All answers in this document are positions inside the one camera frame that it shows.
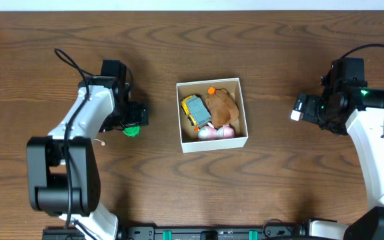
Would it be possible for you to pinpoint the yellow grey toy truck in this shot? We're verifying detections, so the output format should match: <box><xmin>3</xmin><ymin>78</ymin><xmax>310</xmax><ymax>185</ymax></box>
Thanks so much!
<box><xmin>180</xmin><ymin>95</ymin><xmax>211</xmax><ymax>128</ymax></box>

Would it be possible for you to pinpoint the green ribbed round toy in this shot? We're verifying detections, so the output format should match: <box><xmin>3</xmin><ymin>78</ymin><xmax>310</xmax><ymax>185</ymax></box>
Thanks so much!
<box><xmin>123</xmin><ymin>126</ymin><xmax>141</xmax><ymax>137</ymax></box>

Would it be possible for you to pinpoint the brown plush bear toy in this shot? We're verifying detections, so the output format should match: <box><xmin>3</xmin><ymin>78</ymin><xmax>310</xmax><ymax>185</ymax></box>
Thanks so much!
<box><xmin>205</xmin><ymin>87</ymin><xmax>239</xmax><ymax>128</ymax></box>

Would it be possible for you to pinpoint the white wooden pellet drum toy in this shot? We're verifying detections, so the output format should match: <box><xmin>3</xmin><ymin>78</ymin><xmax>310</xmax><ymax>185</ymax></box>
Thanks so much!
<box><xmin>94</xmin><ymin>139</ymin><xmax>106</xmax><ymax>146</ymax></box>

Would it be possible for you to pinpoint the white cardboard box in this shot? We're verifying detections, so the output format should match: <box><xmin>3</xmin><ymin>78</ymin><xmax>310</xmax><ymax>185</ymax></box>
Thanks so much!
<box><xmin>176</xmin><ymin>77</ymin><xmax>248</xmax><ymax>153</ymax></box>

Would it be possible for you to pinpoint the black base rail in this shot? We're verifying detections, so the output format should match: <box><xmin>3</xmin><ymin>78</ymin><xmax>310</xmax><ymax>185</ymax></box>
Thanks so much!
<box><xmin>41</xmin><ymin>217</ymin><xmax>311</xmax><ymax>240</ymax></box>

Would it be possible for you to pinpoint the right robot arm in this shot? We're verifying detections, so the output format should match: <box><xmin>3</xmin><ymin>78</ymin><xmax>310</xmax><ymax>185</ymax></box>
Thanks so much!
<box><xmin>291</xmin><ymin>87</ymin><xmax>384</xmax><ymax>239</ymax></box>

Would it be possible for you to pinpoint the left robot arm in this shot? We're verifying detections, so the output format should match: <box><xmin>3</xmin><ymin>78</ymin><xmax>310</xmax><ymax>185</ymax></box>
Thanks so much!
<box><xmin>26</xmin><ymin>74</ymin><xmax>147</xmax><ymax>239</ymax></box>

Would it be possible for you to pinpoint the pink white plush toy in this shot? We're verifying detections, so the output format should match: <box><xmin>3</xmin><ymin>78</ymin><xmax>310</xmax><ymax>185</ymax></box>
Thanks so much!
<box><xmin>197</xmin><ymin>122</ymin><xmax>235</xmax><ymax>141</ymax></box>

